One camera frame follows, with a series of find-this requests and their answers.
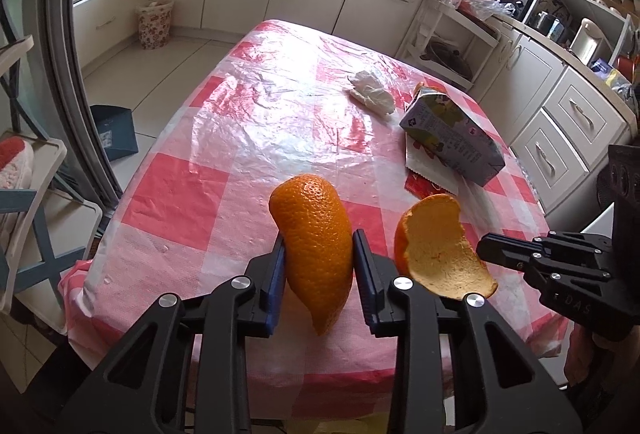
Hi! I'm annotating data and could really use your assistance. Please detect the orange peel piece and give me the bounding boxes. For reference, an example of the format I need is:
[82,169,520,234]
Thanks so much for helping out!
[269,174,354,336]
[394,194,498,301]

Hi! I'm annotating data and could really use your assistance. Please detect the black pan on trolley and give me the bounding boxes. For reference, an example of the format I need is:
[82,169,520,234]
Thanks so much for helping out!
[420,40,473,81]

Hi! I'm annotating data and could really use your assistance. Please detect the floral waste basket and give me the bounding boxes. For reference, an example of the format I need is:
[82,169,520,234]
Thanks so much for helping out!
[136,1,174,50]

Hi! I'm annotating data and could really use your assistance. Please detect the red white checkered tablecloth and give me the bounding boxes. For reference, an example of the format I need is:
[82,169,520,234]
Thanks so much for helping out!
[60,20,568,420]

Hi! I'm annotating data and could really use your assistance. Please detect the blue white shoe rack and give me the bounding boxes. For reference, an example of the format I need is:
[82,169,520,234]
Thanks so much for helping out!
[1,15,102,336]

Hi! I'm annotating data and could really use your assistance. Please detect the red wrapper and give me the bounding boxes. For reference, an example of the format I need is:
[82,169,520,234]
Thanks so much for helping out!
[405,137,459,199]

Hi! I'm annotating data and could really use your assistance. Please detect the blue dustpan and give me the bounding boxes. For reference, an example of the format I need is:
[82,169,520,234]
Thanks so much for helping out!
[90,105,139,162]

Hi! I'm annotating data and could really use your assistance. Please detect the white tissue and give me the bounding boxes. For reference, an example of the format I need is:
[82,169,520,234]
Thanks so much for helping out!
[347,71,395,118]

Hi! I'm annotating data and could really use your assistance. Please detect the person's right hand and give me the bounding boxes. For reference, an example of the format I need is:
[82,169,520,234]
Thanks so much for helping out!
[564,324,639,390]

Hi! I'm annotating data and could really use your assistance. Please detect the white kitchen cabinets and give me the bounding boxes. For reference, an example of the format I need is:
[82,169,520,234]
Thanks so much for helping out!
[73,0,637,220]

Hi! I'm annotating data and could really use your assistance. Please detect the white kitchen trolley shelf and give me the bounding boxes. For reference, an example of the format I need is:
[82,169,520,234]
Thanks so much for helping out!
[396,0,502,92]

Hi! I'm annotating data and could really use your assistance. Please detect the juice carton box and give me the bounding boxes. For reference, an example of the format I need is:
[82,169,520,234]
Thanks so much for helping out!
[399,83,506,187]

